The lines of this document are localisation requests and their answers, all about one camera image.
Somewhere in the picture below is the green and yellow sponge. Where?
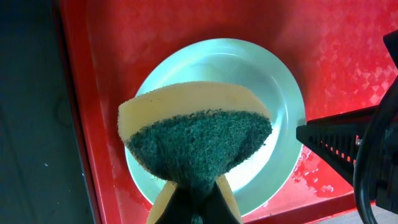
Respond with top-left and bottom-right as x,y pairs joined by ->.
118,82 -> 272,223

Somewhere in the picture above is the black plastic tray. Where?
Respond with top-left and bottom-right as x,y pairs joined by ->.
1,0 -> 100,223

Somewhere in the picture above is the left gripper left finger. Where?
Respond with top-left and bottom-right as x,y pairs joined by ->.
154,185 -> 193,224

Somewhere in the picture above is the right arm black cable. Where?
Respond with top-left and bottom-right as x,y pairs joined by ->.
353,77 -> 398,224

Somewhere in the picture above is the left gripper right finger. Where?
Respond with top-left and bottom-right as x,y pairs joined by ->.
200,182 -> 239,224

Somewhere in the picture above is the red plastic tray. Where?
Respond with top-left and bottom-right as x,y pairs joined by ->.
59,0 -> 397,223

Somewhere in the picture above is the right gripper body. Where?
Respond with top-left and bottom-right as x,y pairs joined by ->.
351,29 -> 398,215

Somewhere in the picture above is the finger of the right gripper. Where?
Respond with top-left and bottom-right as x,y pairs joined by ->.
296,106 -> 377,185

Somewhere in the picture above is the pale green plate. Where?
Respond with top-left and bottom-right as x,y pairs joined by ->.
137,39 -> 305,216

